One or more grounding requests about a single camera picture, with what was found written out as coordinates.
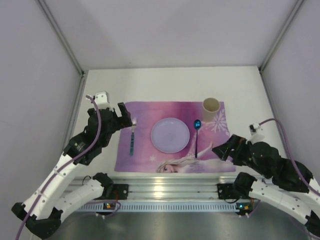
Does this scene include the fork with teal handle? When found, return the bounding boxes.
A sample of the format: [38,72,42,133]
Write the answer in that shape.
[129,117,137,156]

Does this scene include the purple printed cloth placemat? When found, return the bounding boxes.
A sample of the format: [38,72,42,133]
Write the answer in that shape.
[114,101,236,174]

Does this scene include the blue spoon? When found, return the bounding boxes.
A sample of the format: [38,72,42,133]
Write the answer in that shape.
[193,119,202,159]

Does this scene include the beige paper cup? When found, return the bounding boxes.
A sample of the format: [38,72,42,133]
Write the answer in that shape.
[202,97,221,122]

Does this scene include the lilac plastic plate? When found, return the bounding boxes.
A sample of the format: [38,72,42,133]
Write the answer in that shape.
[150,117,190,154]

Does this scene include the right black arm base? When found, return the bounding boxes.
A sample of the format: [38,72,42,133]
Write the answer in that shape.
[216,183,249,204]

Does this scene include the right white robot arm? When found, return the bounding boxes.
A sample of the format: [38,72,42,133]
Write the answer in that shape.
[212,134,320,237]

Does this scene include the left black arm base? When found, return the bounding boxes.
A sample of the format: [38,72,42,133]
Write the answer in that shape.
[106,184,129,201]

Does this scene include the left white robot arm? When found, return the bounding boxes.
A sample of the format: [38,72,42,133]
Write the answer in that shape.
[11,100,132,240]

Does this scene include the aluminium mounting rail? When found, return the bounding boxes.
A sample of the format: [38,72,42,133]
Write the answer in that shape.
[59,176,276,202]

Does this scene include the slotted grey cable duct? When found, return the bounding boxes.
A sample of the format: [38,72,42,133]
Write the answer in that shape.
[74,202,255,213]

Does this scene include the left aluminium frame post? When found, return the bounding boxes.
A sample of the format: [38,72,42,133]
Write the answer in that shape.
[35,0,85,76]

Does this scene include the aluminium frame post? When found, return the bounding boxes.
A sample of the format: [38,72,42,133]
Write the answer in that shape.
[35,0,85,76]
[258,0,306,74]

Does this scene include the right aluminium frame post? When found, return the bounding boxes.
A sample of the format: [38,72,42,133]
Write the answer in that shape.
[258,0,306,74]

